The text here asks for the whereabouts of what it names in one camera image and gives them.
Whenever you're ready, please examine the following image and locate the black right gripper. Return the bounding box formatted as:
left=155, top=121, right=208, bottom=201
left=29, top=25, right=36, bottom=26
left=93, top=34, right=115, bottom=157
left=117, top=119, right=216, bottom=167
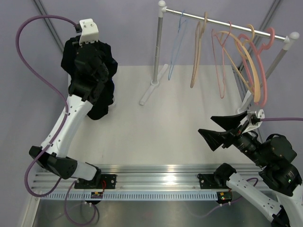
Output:
left=198, top=110, right=268, bottom=167

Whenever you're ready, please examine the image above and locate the pink wire hanger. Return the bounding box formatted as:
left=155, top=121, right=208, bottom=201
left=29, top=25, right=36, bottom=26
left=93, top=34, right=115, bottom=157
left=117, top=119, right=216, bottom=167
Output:
left=211, top=22, right=232, bottom=99

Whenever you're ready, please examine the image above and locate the pink plastic hanger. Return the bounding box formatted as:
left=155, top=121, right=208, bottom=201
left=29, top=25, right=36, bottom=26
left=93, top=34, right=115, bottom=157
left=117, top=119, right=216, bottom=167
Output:
left=240, top=27, right=276, bottom=107

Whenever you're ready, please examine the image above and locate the beige wooden hanger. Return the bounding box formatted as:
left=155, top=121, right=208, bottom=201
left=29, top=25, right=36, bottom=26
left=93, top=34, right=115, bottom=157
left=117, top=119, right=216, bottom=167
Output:
left=214, top=24, right=261, bottom=103
left=190, top=11, right=208, bottom=88

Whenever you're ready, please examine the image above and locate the light blue wire hanger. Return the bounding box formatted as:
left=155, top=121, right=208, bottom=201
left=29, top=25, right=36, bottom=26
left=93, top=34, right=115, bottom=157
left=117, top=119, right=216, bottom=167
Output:
left=168, top=11, right=187, bottom=80

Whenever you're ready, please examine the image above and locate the black t-shirt back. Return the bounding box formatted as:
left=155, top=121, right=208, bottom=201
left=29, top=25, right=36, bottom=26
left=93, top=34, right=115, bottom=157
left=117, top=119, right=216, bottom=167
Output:
left=61, top=36, right=118, bottom=120

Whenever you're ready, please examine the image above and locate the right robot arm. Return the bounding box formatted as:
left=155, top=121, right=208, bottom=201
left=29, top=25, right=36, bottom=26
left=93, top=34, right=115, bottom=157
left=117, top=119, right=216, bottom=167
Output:
left=198, top=109, right=303, bottom=227

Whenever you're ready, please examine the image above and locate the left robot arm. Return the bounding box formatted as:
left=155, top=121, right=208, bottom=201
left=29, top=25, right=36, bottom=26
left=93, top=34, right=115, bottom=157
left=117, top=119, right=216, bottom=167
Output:
left=29, top=40, right=116, bottom=189

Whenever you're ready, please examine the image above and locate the right small circuit board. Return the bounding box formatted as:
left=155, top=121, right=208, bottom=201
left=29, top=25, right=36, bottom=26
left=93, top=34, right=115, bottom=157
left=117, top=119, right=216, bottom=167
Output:
left=216, top=191, right=233, bottom=204

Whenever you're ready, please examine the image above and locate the small circuit board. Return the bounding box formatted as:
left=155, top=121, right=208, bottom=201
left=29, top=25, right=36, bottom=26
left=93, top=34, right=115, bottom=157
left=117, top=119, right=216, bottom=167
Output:
left=91, top=192, right=104, bottom=199
left=216, top=191, right=233, bottom=204

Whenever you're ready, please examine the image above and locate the white metal clothes rack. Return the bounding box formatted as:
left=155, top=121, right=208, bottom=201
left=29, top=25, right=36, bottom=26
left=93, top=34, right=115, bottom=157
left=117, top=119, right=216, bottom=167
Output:
left=139, top=0, right=300, bottom=112

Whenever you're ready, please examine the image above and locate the left small circuit board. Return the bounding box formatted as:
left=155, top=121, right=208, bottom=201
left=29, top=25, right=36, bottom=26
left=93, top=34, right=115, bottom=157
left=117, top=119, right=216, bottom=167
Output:
left=91, top=192, right=104, bottom=199

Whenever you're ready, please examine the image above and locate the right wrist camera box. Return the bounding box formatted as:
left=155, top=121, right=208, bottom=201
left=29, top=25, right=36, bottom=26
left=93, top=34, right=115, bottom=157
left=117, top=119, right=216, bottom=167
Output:
left=243, top=109, right=265, bottom=133

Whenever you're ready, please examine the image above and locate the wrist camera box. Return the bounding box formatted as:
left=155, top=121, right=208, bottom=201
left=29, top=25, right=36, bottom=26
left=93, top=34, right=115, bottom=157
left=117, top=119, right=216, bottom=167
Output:
left=243, top=109, right=265, bottom=133
left=78, top=18, right=99, bottom=46

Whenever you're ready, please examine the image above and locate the aluminium rail frame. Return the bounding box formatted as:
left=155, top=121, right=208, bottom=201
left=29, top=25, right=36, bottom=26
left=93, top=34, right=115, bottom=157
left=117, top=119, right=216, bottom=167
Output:
left=31, top=164, right=270, bottom=192

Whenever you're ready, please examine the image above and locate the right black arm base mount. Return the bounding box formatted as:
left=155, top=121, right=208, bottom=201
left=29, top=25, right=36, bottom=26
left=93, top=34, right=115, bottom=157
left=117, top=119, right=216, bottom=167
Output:
left=197, top=173, right=228, bottom=189

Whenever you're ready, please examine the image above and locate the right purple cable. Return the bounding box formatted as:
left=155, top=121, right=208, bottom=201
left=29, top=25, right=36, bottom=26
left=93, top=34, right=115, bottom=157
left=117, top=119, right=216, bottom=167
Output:
left=257, top=117, right=303, bottom=122

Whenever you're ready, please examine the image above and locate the purple cable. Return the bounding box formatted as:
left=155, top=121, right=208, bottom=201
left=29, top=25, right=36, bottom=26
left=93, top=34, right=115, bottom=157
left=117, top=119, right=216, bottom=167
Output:
left=15, top=15, right=99, bottom=224
left=257, top=117, right=303, bottom=122

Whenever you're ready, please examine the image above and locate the white perforated cable duct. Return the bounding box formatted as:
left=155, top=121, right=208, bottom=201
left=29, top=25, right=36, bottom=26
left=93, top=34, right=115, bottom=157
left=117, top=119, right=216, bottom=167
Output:
left=43, top=190, right=217, bottom=201

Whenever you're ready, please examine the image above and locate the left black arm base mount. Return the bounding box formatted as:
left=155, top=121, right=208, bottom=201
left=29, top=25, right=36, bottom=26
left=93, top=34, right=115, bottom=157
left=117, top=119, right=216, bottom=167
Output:
left=74, top=174, right=117, bottom=190

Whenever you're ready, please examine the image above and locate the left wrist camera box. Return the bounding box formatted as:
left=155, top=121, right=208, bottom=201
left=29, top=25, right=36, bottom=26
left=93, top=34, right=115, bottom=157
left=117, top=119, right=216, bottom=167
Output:
left=78, top=18, right=99, bottom=46

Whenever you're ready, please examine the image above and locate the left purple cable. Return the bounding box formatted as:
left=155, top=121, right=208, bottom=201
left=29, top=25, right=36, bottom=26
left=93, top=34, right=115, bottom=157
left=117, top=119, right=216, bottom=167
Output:
left=15, top=15, right=99, bottom=224

